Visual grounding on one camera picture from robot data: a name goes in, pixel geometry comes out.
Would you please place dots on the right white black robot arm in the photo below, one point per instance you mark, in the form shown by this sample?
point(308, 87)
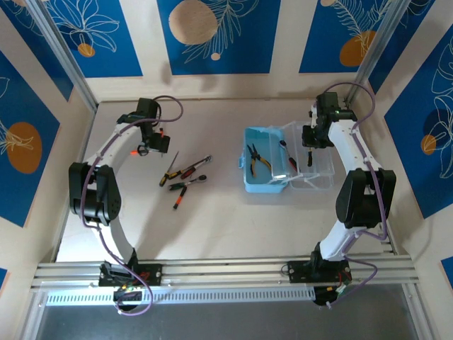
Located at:
point(364, 198)

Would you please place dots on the aluminium frame strut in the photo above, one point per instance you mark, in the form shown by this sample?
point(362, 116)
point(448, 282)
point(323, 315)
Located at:
point(32, 318)
point(417, 318)

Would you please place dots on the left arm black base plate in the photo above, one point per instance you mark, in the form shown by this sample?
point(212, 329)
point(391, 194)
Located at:
point(152, 274)

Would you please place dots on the aluminium frame post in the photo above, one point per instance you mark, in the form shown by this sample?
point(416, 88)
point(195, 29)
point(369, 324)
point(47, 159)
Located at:
point(375, 53)
point(64, 53)

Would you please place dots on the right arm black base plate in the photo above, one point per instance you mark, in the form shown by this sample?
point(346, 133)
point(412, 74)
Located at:
point(299, 272)

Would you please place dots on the clear plastic tool box tray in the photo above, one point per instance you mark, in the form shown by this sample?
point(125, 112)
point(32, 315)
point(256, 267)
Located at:
point(320, 177)

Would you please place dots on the blue floral wall panel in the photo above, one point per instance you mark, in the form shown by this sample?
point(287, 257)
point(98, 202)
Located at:
point(407, 35)
point(447, 272)
point(247, 53)
point(3, 280)
point(39, 46)
point(318, 35)
point(117, 53)
point(407, 124)
point(21, 195)

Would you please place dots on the aluminium mounting rail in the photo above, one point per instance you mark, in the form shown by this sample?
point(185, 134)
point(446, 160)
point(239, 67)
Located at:
point(226, 271)

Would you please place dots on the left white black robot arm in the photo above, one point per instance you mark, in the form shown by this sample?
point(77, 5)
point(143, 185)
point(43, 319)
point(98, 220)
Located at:
point(106, 198)

